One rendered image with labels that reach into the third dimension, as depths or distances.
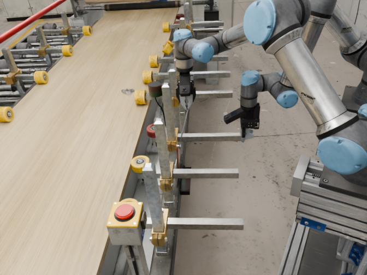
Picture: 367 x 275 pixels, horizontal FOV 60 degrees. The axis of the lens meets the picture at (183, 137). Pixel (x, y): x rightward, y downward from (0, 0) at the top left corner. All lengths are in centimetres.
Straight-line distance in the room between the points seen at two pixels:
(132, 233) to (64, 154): 86
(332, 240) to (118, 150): 128
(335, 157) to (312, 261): 107
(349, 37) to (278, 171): 144
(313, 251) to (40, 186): 142
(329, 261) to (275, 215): 55
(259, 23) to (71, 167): 94
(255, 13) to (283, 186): 179
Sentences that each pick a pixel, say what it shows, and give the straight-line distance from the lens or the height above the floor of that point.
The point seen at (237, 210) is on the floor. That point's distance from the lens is 234.
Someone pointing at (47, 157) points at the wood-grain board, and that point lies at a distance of 154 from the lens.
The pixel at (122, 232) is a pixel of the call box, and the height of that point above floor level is 120.
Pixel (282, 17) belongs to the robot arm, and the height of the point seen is 151.
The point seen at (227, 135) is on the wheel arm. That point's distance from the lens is 154.
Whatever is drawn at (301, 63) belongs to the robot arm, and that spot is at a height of 141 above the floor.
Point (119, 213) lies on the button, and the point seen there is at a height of 123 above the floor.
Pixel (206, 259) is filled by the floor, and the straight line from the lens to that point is 210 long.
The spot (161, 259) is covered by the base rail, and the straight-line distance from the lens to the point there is 128.
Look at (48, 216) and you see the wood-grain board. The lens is 126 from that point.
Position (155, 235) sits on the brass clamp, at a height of 84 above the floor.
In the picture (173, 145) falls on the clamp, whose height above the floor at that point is 86.
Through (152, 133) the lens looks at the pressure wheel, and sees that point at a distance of 152.
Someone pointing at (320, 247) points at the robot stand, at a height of 21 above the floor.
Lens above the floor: 176
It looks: 36 degrees down
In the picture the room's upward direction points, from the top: 5 degrees counter-clockwise
